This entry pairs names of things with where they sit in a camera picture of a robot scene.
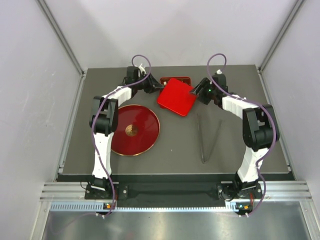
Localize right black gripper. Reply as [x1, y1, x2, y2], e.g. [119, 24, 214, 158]
[189, 78, 217, 105]

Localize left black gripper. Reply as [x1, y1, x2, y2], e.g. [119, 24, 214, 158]
[134, 71, 164, 93]

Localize red box lid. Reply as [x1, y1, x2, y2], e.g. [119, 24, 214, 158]
[156, 76, 196, 117]

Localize round dark red plate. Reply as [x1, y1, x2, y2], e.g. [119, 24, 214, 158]
[111, 104, 160, 156]

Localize metal tongs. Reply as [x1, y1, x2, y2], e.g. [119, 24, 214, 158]
[196, 113, 223, 165]

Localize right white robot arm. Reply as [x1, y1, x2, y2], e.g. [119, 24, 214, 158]
[189, 73, 280, 198]

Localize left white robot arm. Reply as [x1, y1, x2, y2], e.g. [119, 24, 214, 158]
[88, 64, 164, 199]

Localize red chocolate box with tray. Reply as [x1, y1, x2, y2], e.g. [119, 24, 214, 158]
[159, 76, 193, 87]

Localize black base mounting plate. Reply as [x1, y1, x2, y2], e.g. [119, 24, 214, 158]
[83, 181, 263, 208]

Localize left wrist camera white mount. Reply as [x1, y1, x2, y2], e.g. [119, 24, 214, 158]
[138, 63, 147, 75]

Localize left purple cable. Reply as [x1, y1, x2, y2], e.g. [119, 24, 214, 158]
[91, 54, 152, 217]

